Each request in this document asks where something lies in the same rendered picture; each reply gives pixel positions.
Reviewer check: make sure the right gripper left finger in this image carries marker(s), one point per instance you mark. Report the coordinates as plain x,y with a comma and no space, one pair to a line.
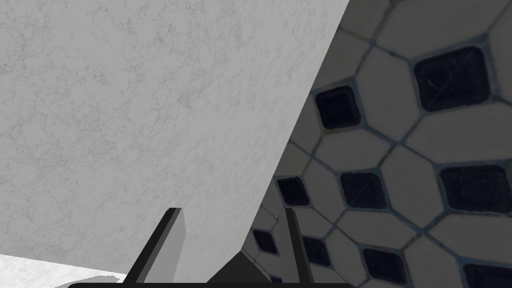
160,252

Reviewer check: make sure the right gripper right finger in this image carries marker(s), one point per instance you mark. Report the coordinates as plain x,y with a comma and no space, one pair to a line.
292,248

